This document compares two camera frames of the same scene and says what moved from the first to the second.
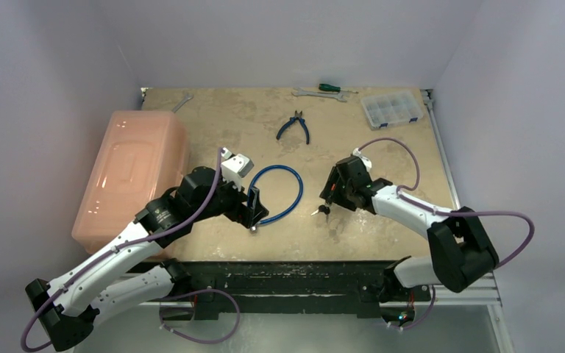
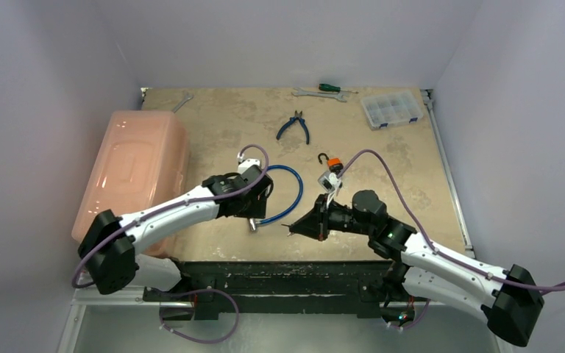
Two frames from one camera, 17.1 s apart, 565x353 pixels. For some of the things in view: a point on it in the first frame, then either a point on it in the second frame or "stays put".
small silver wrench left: (187, 97) stays put
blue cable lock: (278, 166) stays put
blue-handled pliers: (298, 116) stays put
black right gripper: (340, 179) → (321, 218)
